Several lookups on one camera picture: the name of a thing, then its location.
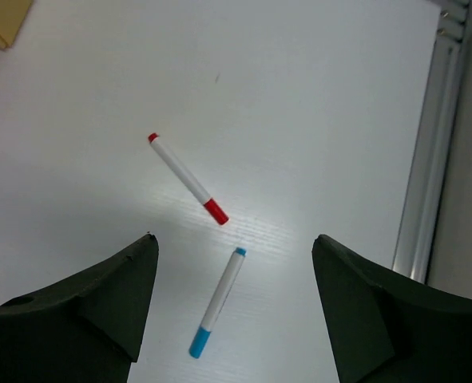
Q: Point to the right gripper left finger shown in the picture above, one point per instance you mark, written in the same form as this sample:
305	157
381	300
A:
88	327

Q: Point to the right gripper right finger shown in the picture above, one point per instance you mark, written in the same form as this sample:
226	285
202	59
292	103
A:
385	327

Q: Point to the blue capped white marker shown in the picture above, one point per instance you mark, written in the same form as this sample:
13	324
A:
217	301

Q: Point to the red capped white marker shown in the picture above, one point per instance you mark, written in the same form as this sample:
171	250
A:
187	179

